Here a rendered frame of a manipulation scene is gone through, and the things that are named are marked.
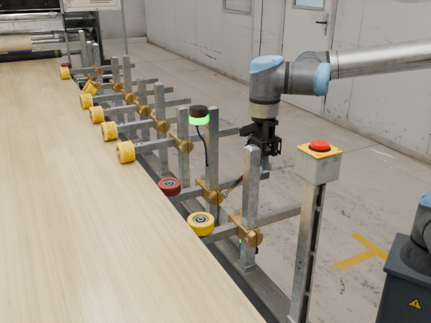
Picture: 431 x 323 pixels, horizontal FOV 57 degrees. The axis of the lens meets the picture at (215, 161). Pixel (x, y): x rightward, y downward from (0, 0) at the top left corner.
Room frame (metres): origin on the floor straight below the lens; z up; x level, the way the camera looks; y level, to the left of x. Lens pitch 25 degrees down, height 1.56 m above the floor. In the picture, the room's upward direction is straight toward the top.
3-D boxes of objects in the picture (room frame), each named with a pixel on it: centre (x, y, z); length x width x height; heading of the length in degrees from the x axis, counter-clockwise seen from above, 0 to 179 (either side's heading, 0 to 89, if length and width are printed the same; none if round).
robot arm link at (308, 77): (1.10, -0.26, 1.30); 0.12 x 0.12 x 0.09; 79
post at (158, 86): (1.67, 0.24, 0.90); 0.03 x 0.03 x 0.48; 28
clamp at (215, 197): (1.25, 0.03, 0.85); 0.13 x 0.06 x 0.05; 28
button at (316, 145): (0.78, -0.22, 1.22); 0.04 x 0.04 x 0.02
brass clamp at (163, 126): (1.69, 0.25, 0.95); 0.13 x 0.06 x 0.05; 28
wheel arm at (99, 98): (2.16, 0.47, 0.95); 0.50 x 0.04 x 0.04; 118
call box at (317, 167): (0.78, -0.22, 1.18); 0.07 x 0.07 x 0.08; 28
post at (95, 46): (2.78, 0.82, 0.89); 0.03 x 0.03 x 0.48; 28
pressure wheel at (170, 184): (1.20, 0.16, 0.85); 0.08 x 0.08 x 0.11
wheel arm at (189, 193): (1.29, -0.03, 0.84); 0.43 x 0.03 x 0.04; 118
